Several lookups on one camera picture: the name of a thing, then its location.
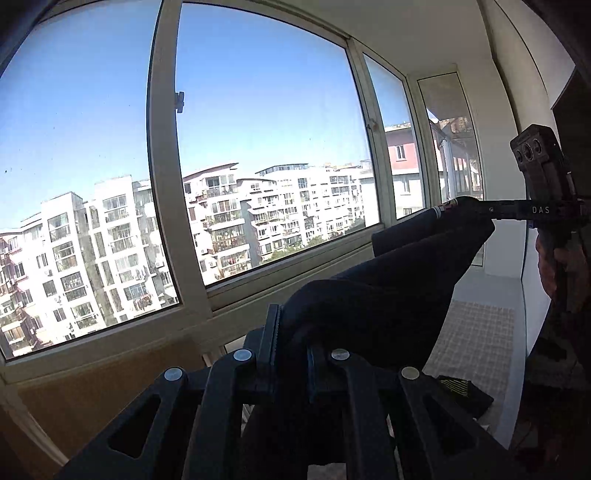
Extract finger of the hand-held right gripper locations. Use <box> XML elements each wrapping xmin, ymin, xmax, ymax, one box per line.
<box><xmin>480</xmin><ymin>198</ymin><xmax>575</xmax><ymax>223</ymax></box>

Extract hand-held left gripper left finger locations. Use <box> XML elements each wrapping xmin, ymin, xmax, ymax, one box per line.
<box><xmin>54</xmin><ymin>303</ymin><xmax>282</xmax><ymax>480</ymax></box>

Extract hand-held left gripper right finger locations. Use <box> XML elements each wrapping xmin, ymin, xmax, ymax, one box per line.
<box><xmin>307</xmin><ymin>345</ymin><xmax>534</xmax><ymax>480</ymax></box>

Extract navy blue t-shirt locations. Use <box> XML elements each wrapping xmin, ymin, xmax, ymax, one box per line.
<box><xmin>240</xmin><ymin>196</ymin><xmax>496</xmax><ymax>468</ymax></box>

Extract person's right hand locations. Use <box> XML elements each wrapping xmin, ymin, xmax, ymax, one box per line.
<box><xmin>534</xmin><ymin>233</ymin><xmax>591</xmax><ymax>317</ymax></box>

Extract black patterned cloth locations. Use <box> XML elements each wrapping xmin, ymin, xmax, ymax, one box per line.
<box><xmin>435</xmin><ymin>375</ymin><xmax>495</xmax><ymax>418</ymax></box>

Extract white bed platform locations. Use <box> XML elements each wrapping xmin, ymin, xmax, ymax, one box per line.
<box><xmin>478</xmin><ymin>270</ymin><xmax>529</xmax><ymax>450</ymax></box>

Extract pink white plaid blanket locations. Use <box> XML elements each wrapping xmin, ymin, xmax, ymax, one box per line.
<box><xmin>422</xmin><ymin>298</ymin><xmax>515</xmax><ymax>418</ymax></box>

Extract apartment buildings outside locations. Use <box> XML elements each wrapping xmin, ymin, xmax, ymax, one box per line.
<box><xmin>0</xmin><ymin>122</ymin><xmax>483</xmax><ymax>360</ymax></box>

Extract light wood-grain panel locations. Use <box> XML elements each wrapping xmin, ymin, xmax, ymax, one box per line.
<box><xmin>16</xmin><ymin>335</ymin><xmax>211</xmax><ymax>464</ymax></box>

